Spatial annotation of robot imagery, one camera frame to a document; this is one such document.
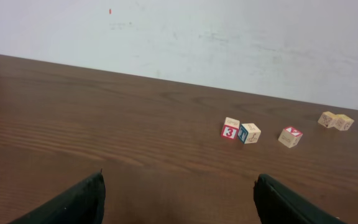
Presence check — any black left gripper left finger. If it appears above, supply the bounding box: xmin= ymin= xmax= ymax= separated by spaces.
xmin=11 ymin=172 xmax=106 ymax=224

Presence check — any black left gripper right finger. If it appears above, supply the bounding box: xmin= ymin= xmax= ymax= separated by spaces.
xmin=254 ymin=174 xmax=344 ymax=224

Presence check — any wooden block red top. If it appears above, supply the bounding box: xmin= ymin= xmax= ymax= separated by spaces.
xmin=278 ymin=126 xmax=303 ymax=148

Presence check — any wooden block blue letter side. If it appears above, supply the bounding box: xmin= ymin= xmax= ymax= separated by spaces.
xmin=237 ymin=123 xmax=261 ymax=144

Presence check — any wooden block red number 3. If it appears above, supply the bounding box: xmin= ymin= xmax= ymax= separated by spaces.
xmin=221 ymin=117 xmax=240 ymax=139

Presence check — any yellow wooden block right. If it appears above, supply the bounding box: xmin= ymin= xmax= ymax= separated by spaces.
xmin=334 ymin=114 xmax=354 ymax=131

